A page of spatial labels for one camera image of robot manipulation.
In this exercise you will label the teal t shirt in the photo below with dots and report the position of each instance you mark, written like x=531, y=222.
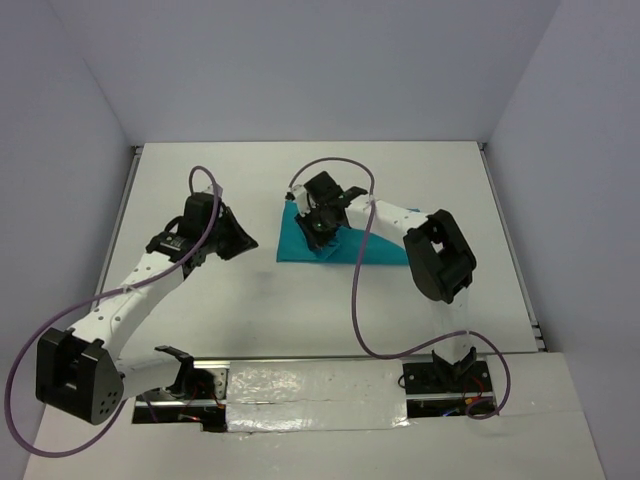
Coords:
x=385, y=245

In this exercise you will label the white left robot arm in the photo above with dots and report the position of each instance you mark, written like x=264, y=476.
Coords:
x=80, y=370

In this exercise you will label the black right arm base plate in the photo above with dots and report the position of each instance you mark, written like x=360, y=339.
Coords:
x=437, y=377

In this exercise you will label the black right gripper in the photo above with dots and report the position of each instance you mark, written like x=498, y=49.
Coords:
x=315, y=240

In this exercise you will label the silver mounting rail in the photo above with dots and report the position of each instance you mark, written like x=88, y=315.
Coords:
x=300, y=360

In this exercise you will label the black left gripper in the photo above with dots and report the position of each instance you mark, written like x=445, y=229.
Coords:
x=241, y=243

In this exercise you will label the white front cover board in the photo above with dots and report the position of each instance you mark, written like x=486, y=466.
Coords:
x=542, y=433

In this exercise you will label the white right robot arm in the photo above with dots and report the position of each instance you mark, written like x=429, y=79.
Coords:
x=440, y=261

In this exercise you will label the white foam cover block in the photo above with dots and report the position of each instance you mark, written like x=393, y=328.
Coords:
x=315, y=416

